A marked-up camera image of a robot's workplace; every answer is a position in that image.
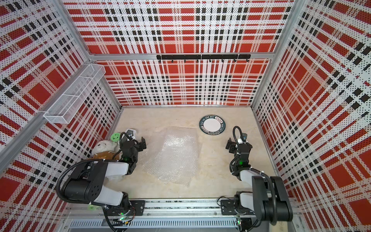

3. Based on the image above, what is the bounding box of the bubble wrap of plate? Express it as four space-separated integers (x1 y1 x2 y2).
142 127 201 187

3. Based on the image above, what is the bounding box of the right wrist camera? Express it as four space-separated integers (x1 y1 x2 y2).
238 133 247 144

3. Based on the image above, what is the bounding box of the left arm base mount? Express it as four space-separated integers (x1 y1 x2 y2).
105 200 146 217

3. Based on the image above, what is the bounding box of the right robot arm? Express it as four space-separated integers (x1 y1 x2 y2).
226 139 294 225

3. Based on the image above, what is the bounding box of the black hook rail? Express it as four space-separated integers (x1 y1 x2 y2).
156 54 251 61

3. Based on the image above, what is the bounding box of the white teddy bear toy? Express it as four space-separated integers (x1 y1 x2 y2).
92 140 119 160

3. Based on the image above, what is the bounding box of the white wire mesh basket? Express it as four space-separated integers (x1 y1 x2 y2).
43 63 106 124

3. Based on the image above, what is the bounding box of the green round button toy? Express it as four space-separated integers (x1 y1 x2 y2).
110 132 121 143

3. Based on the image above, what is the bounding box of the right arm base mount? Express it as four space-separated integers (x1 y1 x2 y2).
219 199 255 216

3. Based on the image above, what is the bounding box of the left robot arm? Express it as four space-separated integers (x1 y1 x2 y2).
56 132 146 215

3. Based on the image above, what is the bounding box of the grey rimmed plate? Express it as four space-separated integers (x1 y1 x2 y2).
199 115 226 135

